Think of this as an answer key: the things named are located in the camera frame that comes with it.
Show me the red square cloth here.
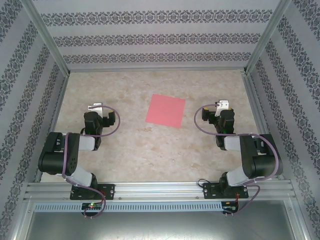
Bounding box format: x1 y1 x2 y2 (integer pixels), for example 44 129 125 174
145 94 186 129

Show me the grey metal sheet panel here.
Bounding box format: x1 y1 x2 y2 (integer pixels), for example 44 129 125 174
14 199 308 240

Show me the left circuit board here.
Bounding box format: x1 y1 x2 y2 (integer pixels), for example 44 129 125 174
81 202 104 210

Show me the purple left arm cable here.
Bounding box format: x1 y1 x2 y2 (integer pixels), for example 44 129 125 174
61 104 121 220

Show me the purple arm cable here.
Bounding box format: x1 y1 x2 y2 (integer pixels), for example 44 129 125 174
194 101 281 218
61 104 121 220

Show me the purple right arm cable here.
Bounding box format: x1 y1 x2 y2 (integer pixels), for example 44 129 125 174
194 101 281 218

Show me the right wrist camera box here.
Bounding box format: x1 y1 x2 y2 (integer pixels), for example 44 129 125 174
214 99 230 118

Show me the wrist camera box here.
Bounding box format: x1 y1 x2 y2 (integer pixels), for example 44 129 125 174
214 99 230 118
87 102 104 118

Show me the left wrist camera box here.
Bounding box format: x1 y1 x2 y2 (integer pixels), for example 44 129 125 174
87 102 104 118

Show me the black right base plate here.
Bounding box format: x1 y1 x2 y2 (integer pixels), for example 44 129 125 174
202 182 250 200

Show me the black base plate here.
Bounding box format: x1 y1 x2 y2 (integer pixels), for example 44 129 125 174
69 183 116 201
202 182 250 200

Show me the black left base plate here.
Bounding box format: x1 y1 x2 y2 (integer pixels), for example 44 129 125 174
69 183 116 201

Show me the aluminium frame post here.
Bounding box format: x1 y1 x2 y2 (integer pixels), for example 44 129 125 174
243 0 293 74
22 0 71 76

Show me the aluminium mounting rail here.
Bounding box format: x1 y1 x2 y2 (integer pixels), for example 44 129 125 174
23 181 295 201

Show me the slotted grey cable duct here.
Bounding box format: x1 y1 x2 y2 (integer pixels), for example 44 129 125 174
33 201 224 213

